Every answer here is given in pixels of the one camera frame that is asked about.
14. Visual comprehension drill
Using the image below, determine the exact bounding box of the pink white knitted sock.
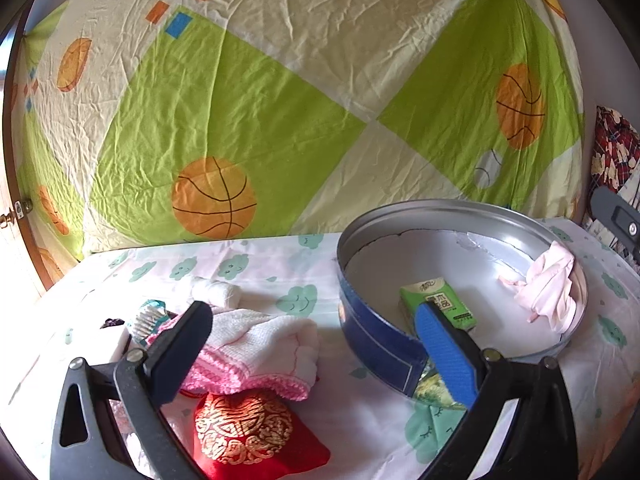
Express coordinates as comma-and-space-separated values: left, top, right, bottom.
146, 308, 321, 403

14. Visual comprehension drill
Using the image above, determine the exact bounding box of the green basketball print sheet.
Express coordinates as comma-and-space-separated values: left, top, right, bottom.
11, 0, 584, 280

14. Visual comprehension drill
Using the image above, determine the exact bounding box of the cloud print table cloth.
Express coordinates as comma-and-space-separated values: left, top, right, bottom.
1, 210, 639, 479

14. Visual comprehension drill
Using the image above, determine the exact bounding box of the red gold embroidered pouch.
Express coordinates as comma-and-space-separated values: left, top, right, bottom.
193, 389, 331, 480

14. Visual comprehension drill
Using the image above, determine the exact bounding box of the red plaid hanging cloth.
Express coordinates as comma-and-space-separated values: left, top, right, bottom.
590, 105, 639, 192

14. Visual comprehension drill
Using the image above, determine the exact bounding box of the round butter cookie tin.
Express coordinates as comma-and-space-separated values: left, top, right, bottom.
336, 200, 588, 396

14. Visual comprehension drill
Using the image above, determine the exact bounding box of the green tissue pack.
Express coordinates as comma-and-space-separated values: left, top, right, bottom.
399, 278, 477, 334

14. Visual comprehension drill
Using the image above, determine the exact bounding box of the pink soft cloth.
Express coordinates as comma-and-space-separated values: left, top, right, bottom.
499, 242, 578, 335

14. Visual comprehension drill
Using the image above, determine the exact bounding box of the white rolled cloth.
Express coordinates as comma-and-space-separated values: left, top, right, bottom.
191, 280, 242, 309

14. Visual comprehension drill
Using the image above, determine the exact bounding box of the teal bristle brush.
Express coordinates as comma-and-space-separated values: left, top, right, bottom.
127, 299, 174, 344

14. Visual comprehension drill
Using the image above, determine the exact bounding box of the dark purple scrunchie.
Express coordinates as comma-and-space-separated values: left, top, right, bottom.
101, 318, 125, 328

